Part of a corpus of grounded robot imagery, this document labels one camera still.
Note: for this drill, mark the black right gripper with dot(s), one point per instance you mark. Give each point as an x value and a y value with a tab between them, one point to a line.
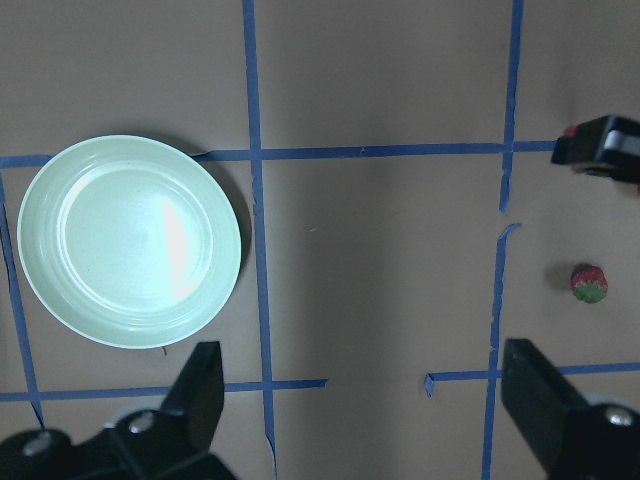
606	147

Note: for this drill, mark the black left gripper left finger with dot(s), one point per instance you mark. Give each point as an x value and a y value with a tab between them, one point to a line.
197	396

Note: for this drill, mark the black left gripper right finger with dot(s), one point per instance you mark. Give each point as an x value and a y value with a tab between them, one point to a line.
553	418

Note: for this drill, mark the red strawberry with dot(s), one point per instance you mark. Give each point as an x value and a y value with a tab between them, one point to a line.
570	132
588	283

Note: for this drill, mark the light green plate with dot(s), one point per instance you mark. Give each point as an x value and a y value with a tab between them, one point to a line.
128	242

